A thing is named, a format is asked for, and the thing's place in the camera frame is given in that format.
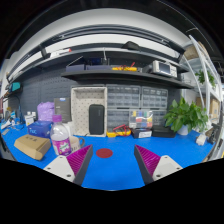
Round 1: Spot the purple plastic bag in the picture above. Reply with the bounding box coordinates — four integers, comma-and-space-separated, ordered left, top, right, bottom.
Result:
37, 102, 54, 121

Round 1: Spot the white metal shelving rack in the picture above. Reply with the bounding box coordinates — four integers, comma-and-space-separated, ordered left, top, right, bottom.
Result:
181, 36, 224, 162

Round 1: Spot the dark grey box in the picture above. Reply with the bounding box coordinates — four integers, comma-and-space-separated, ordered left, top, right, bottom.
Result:
54, 98, 71, 123

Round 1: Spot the blue table mat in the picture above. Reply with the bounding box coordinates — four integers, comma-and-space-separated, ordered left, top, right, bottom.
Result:
1, 123, 214, 191

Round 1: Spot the white ceramic mug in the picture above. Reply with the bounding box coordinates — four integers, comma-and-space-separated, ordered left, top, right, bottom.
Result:
69, 136, 85, 152

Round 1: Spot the black flat case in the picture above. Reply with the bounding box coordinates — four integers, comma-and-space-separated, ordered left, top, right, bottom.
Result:
152, 126, 176, 138

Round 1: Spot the yellow tool on shelf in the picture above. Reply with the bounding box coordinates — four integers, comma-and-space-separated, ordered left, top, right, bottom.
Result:
112, 67, 137, 72

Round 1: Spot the white perforated storage box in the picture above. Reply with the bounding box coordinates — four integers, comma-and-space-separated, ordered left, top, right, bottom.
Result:
71, 87, 107, 137

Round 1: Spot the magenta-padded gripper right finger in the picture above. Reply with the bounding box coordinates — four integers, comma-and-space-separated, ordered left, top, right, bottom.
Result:
134, 145, 182, 185

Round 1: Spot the oscilloscope on shelf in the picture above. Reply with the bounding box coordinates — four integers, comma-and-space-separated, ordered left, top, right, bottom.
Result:
152, 60, 177, 77

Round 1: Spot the red round sticker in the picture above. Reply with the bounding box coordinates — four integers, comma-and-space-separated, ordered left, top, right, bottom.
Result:
96, 148, 113, 158

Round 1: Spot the grey small-parts drawer cabinet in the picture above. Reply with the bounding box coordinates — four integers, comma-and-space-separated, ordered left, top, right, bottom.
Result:
107, 84, 168, 129

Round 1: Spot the black box with white label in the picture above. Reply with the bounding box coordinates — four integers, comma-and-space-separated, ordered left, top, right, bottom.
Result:
132, 128, 152, 139

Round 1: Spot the yellow multimeter with leads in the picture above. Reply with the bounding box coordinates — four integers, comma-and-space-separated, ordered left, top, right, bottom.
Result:
107, 124, 131, 138

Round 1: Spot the clear box of coloured parts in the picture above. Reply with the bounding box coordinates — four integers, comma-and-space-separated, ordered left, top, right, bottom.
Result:
129, 110, 153, 129

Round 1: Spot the black wall shelf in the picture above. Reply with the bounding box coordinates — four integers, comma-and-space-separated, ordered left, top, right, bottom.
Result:
61, 70, 193, 89

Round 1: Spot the green potted plant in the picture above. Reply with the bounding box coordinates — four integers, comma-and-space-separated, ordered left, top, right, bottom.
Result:
164, 98, 208, 132

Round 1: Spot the plastic bottle with purple label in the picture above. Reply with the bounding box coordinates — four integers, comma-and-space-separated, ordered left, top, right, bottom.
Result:
50, 114, 71, 156

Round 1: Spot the black rectangular speaker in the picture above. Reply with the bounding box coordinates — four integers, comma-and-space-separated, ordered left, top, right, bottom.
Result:
89, 104, 104, 135

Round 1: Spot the brown cardboard box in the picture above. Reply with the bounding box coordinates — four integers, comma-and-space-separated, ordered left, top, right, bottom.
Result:
14, 134, 51, 160

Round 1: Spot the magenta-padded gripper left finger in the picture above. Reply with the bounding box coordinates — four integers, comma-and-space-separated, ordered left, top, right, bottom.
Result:
44, 145, 93, 186

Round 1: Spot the blue tissue box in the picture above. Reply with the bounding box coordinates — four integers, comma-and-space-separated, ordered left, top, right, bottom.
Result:
28, 121, 52, 138

